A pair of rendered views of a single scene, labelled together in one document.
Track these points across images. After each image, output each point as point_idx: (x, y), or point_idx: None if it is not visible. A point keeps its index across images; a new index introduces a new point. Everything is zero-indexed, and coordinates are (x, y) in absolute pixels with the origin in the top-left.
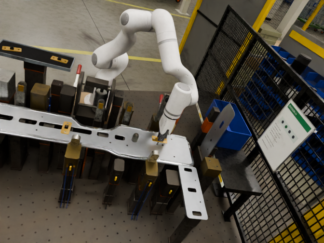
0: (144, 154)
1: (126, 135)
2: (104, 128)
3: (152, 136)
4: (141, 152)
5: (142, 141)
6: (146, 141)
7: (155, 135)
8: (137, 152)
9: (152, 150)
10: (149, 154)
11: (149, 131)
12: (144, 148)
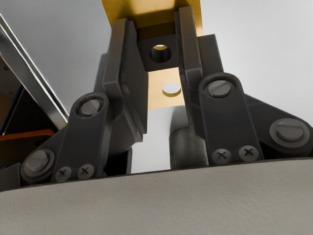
0: (309, 76)
1: (166, 167)
2: (7, 83)
3: (151, 108)
4: (286, 96)
5: (184, 104)
6: (173, 84)
7: (42, 28)
8: (293, 113)
9: (253, 35)
10: (308, 45)
11: (44, 79)
12: (248, 86)
